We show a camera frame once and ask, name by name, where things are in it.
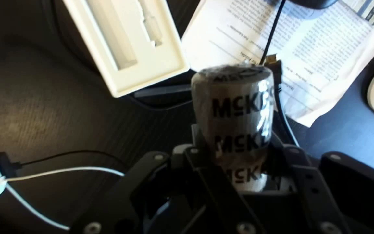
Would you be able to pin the black computer mouse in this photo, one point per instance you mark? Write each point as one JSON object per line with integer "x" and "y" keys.
{"x": 311, "y": 3}

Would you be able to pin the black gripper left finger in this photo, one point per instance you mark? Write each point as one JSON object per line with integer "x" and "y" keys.
{"x": 161, "y": 190}

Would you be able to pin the printed white paper sheet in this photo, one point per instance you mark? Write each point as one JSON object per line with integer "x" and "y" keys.
{"x": 324, "y": 53}

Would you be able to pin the white moulded tray box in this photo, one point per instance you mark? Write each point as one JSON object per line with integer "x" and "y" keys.
{"x": 109, "y": 27}

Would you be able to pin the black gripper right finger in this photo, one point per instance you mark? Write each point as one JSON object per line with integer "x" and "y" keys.
{"x": 346, "y": 196}

